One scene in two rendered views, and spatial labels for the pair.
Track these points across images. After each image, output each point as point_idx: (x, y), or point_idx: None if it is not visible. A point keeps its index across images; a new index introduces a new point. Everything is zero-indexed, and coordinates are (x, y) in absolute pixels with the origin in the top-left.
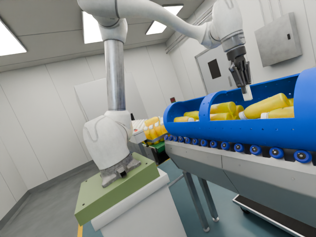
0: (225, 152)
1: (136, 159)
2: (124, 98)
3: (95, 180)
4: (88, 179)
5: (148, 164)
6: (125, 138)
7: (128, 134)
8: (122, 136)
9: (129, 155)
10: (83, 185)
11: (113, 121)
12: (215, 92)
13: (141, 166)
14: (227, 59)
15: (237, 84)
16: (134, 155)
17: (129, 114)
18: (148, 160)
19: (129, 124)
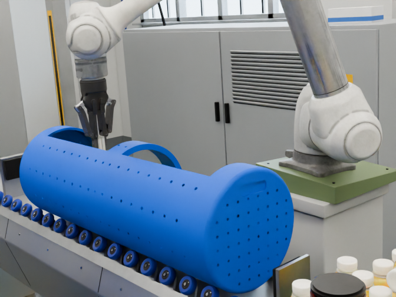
0: None
1: (300, 172)
2: (306, 75)
3: (359, 166)
4: (388, 170)
5: (264, 162)
6: (299, 131)
7: (312, 138)
8: (296, 123)
9: (294, 151)
10: (377, 165)
11: (300, 98)
12: (132, 141)
13: (274, 162)
14: (106, 88)
15: (111, 128)
16: (319, 180)
17: (308, 108)
18: (270, 166)
19: (312, 125)
